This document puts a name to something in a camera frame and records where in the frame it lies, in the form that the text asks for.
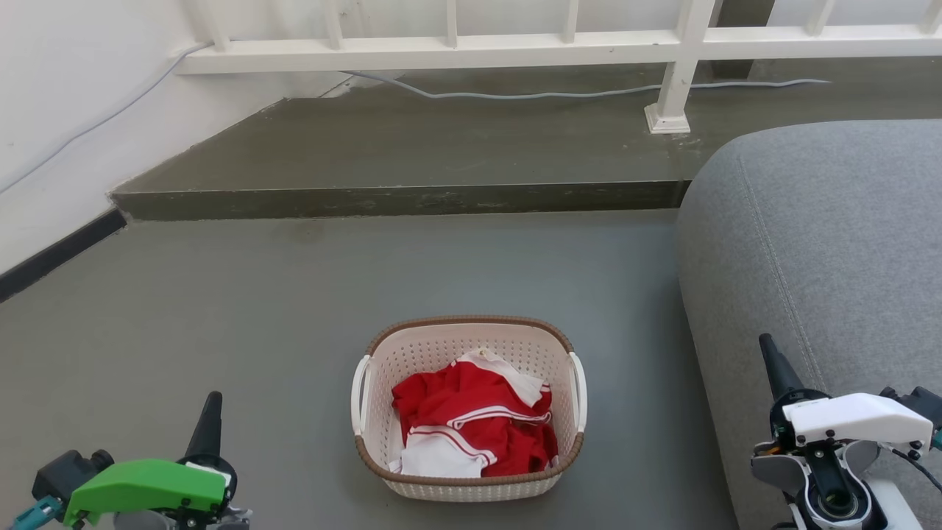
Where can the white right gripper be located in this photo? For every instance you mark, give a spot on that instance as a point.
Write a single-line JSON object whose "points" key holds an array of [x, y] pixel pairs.
{"points": [[861, 419]]}

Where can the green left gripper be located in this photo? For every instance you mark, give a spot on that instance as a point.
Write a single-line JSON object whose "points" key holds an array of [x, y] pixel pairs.
{"points": [[140, 486]]}

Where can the white perforated plastic laundry basket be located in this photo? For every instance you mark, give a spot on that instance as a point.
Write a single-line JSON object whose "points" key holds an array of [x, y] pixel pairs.
{"points": [[552, 368]]}

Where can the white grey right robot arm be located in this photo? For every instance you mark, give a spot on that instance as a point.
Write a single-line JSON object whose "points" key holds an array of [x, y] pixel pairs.
{"points": [[780, 471]]}

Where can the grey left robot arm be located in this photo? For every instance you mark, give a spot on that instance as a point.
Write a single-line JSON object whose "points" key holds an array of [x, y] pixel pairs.
{"points": [[147, 521]]}

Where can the grey fabric sofa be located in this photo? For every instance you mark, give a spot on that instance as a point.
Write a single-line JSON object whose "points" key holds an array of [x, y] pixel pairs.
{"points": [[809, 221]]}

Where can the black baseboard strip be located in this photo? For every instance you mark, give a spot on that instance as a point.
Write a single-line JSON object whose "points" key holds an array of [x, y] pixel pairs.
{"points": [[62, 254]]}

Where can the red and white garment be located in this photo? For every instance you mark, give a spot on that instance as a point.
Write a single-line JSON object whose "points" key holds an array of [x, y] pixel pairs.
{"points": [[456, 397]]}

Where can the white railing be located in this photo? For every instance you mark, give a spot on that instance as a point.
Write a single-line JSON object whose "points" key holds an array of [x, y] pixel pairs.
{"points": [[515, 50]]}

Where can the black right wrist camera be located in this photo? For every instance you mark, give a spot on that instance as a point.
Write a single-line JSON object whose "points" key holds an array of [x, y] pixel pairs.
{"points": [[920, 403]]}

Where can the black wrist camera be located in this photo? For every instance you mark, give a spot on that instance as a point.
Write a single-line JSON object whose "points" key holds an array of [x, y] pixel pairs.
{"points": [[62, 471], [920, 403]]}

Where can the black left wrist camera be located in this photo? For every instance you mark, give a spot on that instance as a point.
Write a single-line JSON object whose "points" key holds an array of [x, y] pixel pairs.
{"points": [[62, 471]]}

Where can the dark brown post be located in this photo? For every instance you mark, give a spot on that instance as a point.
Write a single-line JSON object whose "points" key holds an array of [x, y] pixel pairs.
{"points": [[736, 37]]}

